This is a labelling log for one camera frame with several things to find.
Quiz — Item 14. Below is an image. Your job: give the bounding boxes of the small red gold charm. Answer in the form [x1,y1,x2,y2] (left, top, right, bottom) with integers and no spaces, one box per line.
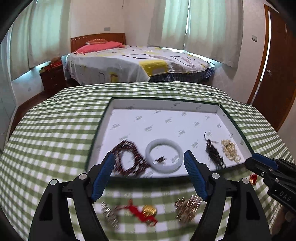
[249,173,258,186]

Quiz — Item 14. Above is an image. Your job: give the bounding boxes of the cream pearl bracelet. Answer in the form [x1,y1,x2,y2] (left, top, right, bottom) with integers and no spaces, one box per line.
[220,139,241,164]

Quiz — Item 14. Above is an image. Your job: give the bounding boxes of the black bead cord bracelet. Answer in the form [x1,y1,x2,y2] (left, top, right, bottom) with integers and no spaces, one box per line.
[203,131,226,170]

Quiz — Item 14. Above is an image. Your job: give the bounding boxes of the silver crystal brooch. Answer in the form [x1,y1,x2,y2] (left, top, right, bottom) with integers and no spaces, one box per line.
[101,202,119,230]

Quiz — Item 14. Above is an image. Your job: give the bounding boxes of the red knot gold charm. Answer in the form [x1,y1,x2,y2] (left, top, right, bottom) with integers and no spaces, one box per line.
[114,199,158,226]

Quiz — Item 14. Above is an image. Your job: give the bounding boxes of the pale jade bangle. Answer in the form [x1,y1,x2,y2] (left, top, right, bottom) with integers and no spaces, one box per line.
[145,138,183,174]

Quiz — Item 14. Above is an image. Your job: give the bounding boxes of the person right hand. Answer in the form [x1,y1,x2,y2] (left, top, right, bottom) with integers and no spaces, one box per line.
[271,206,296,241]

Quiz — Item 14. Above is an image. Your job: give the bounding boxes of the brown wooden door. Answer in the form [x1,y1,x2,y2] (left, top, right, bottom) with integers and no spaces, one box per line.
[247,5,295,131]

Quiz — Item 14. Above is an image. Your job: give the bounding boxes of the green checkered tablecloth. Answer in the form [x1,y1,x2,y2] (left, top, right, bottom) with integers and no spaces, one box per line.
[1,82,293,240]

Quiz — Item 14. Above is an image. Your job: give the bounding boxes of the green shallow tray box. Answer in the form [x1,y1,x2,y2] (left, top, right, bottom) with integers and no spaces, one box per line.
[85,97,253,179]

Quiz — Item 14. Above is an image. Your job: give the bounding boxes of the dark wooden nightstand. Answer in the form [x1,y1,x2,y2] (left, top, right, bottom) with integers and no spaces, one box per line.
[39,64,66,97]

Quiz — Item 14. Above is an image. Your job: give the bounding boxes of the right window curtain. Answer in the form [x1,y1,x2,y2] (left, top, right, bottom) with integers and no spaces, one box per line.
[147,0,243,68]

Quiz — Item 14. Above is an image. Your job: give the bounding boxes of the window curtain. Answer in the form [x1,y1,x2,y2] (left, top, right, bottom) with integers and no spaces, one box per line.
[10,1,71,80]
[147,0,243,68]

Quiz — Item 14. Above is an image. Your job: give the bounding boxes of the red boxes on nightstand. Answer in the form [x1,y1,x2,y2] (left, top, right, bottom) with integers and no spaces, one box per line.
[39,57,63,73]

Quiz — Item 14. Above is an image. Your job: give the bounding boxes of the bed with patterned sheet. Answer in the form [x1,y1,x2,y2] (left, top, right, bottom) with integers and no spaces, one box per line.
[66,45,215,85]

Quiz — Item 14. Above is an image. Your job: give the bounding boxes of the pink pillow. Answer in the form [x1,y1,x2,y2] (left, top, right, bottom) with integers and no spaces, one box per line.
[73,41,125,54]

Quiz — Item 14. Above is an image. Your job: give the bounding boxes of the wooden headboard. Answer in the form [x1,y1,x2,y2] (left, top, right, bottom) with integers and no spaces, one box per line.
[70,33,126,52]

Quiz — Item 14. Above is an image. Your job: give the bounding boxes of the patterned small pillow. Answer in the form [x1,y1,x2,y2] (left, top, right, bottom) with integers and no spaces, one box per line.
[85,39,108,45]

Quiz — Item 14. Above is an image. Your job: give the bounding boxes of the left window curtain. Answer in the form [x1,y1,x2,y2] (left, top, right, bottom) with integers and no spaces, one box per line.
[10,1,71,80]

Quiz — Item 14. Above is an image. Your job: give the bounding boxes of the wall light switch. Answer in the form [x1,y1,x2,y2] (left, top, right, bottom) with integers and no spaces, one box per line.
[251,35,257,42]

